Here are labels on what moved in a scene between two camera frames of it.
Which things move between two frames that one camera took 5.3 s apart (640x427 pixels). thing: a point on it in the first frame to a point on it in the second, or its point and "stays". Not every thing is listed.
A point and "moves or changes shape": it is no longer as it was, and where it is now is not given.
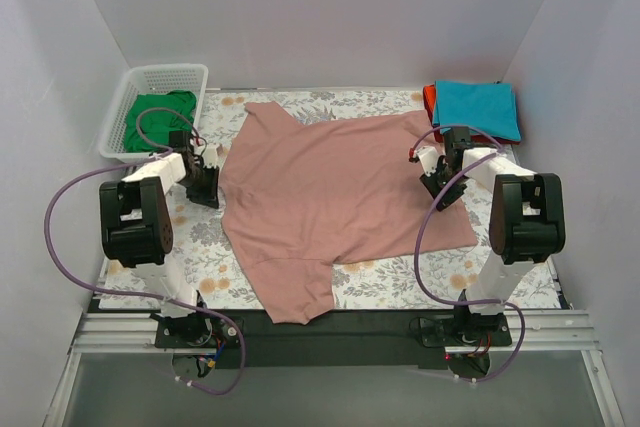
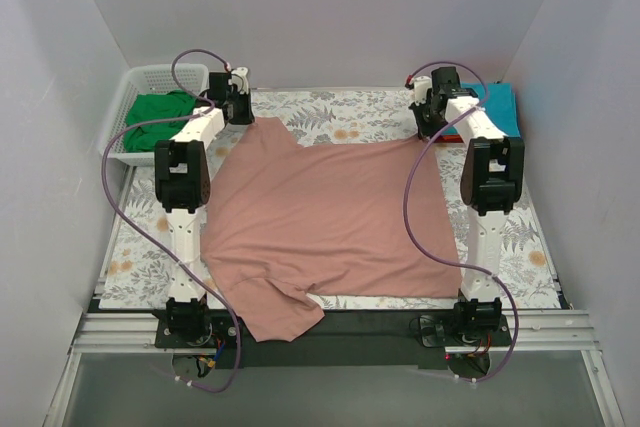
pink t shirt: (300, 196) moves or changes shape
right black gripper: (445, 187) to (430, 118)
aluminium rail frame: (555, 332) stays
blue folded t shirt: (489, 107) stays
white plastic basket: (151, 79) stays
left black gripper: (204, 187) to (241, 110)
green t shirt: (156, 126) stays
